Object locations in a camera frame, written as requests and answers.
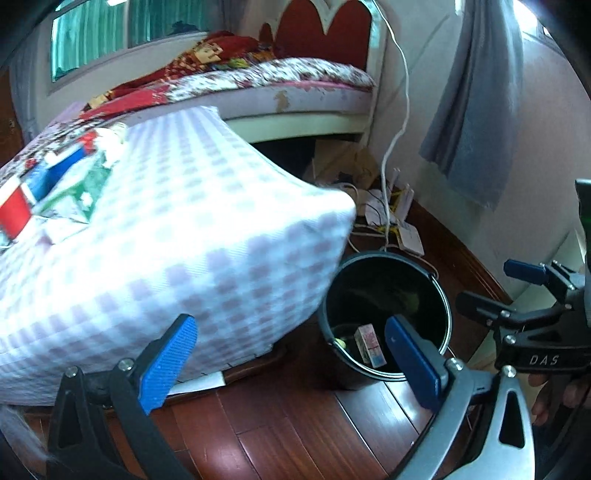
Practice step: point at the blue paper cup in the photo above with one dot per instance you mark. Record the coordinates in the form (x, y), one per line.
(45, 175)

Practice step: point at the green white milk carton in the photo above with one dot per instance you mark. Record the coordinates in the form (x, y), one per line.
(76, 194)

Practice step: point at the white crumpled tissue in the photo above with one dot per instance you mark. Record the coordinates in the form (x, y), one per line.
(111, 142)

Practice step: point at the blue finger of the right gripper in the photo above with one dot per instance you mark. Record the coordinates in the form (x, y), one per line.
(526, 272)

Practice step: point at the grey blue curtain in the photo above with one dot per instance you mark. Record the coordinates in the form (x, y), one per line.
(473, 133)

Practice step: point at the white router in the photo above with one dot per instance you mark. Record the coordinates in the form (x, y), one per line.
(400, 202)

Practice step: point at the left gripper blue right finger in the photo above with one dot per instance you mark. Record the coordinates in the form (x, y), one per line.
(419, 360)

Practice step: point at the red white milk carton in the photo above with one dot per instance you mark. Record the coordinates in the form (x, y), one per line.
(369, 346)

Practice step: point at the right hand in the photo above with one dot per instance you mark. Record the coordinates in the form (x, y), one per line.
(552, 393)

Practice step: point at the purple checkered tablecloth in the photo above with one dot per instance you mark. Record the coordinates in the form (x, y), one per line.
(193, 220)

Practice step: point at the red paper cup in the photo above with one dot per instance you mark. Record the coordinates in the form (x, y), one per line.
(15, 212)

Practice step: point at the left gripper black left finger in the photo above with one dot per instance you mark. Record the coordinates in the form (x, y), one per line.
(160, 363)

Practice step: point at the red patterned blanket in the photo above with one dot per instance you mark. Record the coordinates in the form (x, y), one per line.
(219, 51)

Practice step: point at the red heart headboard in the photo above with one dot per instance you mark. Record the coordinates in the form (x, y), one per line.
(300, 33)

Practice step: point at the window with green curtain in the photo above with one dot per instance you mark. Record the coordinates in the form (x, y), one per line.
(83, 32)

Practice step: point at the dark wooden door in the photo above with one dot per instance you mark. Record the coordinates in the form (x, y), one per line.
(11, 137)

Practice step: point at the black trash bin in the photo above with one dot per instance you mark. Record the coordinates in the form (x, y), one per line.
(368, 289)

